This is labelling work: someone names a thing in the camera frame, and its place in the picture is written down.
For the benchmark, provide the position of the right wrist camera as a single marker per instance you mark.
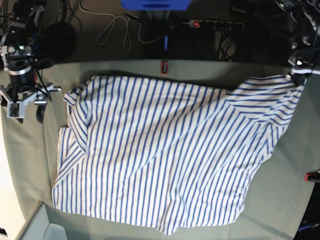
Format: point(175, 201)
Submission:
point(16, 111)

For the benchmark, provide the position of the blue white striped t-shirt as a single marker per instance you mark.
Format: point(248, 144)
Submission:
point(167, 155)

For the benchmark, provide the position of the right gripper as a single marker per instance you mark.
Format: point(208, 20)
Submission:
point(39, 95)

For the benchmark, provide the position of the red clamp at table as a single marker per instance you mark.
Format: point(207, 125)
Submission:
point(164, 61)
point(313, 177)

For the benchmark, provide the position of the red clamp at table right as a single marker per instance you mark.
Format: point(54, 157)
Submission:
point(313, 177)

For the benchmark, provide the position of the red clamp at table top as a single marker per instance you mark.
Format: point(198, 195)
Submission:
point(164, 61)

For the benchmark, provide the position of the white bin at corner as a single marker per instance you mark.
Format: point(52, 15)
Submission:
point(38, 226)

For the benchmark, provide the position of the blue box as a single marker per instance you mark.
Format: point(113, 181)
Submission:
point(155, 5)

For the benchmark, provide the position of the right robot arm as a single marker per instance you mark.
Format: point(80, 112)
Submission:
point(23, 57)

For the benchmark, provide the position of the green table cloth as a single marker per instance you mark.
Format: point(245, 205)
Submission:
point(274, 206)

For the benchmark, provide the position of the black power strip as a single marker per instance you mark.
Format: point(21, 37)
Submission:
point(217, 25)

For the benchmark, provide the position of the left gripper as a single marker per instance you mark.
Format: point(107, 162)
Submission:
point(303, 62)

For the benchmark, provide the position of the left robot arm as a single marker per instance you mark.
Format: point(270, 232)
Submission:
point(304, 19)

